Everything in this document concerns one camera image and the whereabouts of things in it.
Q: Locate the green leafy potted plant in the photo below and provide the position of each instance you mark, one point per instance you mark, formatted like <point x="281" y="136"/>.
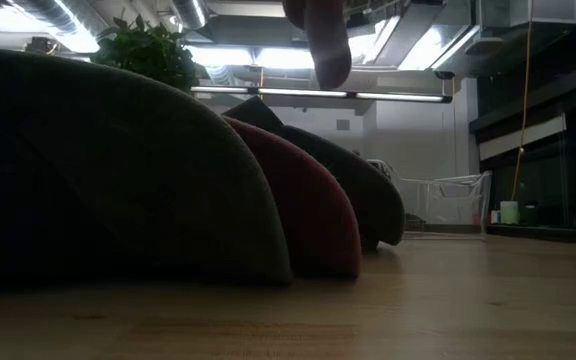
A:
<point x="148" y="55"/>

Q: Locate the clear acrylic bin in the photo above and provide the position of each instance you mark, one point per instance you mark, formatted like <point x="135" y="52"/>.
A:
<point x="484" y="200"/>

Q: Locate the grey wall vent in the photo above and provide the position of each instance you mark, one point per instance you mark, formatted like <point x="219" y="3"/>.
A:
<point x="343" y="125"/>

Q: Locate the dark side counter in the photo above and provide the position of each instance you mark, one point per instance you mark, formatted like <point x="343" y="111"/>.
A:
<point x="543" y="234"/>

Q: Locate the light green cup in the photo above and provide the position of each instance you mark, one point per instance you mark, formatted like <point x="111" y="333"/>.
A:
<point x="509" y="214"/>

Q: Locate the black wall-mounted dome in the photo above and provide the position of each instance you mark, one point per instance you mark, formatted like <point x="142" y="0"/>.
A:
<point x="444" y="75"/>

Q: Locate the round black ceiling device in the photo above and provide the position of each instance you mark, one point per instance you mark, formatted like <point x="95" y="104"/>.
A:
<point x="40" y="45"/>

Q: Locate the silver round ceiling duct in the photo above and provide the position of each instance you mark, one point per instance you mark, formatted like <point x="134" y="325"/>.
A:
<point x="190" y="12"/>

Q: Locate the maroon baseball cap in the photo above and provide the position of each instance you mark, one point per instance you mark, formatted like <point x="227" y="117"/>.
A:
<point x="328" y="45"/>
<point x="308" y="215"/>

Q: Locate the long hanging light bar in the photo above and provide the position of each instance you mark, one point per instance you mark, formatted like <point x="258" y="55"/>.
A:
<point x="298" y="93"/>

